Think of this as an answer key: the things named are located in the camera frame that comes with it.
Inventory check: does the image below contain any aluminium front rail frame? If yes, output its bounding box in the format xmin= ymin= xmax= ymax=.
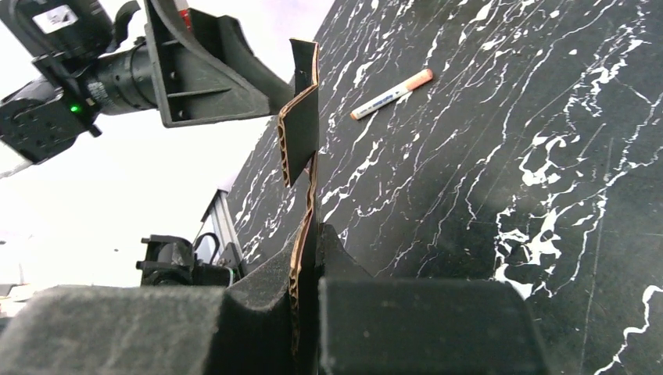
xmin=201 ymin=188 xmax=241 ymax=248

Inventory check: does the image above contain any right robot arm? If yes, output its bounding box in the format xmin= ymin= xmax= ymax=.
xmin=1 ymin=225 xmax=550 ymax=374

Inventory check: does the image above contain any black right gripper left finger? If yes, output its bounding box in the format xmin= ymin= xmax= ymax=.
xmin=1 ymin=237 xmax=311 ymax=374

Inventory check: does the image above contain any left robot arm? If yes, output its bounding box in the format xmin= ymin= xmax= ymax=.
xmin=1 ymin=1 xmax=293 ymax=178

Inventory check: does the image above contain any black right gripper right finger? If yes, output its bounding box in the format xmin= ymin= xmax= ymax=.
xmin=317 ymin=224 xmax=550 ymax=374

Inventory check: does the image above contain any pink white marker pen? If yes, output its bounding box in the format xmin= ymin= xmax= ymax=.
xmin=350 ymin=68 xmax=434 ymax=120

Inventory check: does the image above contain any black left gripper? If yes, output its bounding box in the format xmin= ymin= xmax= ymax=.
xmin=145 ymin=1 xmax=293 ymax=128

